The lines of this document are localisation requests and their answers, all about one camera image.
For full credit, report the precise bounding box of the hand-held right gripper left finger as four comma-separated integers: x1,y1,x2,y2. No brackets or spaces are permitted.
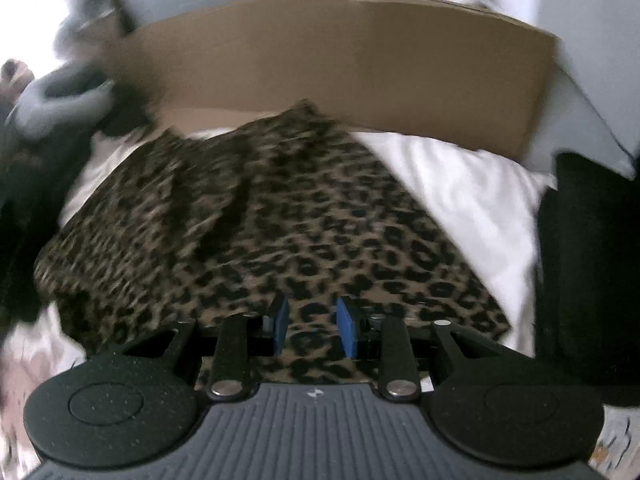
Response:
121,295,291,404

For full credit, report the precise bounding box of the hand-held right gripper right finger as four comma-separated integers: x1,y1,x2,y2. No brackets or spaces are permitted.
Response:
335,295,517,404

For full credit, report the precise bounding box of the leopard print garment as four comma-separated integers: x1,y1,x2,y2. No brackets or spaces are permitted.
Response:
34,100,513,397

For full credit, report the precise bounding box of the dark clothes pile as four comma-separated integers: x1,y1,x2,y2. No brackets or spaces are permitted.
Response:
0,122,81,323

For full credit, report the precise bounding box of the white bedsheet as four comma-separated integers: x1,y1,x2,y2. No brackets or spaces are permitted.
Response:
0,127,558,480

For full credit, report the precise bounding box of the black cloth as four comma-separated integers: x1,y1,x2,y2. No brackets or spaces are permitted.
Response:
536,152,640,407

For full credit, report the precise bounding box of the brown cardboard box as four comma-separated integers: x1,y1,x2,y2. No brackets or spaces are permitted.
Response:
102,0,559,162

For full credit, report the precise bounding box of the grey garment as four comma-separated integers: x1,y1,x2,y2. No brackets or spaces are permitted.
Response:
5,62,117,142

